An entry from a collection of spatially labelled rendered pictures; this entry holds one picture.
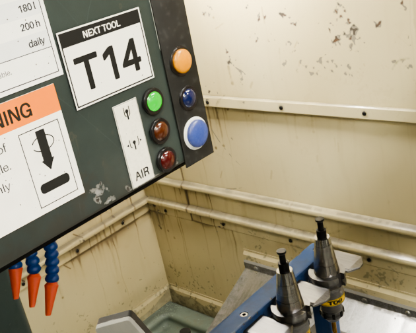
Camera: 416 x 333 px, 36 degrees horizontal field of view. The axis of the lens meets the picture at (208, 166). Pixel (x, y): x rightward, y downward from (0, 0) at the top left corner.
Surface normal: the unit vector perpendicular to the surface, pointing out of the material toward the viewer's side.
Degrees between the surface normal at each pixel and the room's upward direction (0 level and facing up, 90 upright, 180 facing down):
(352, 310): 25
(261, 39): 90
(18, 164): 90
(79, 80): 90
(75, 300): 90
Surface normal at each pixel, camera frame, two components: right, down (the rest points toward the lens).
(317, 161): -0.65, 0.40
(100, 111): 0.74, 0.12
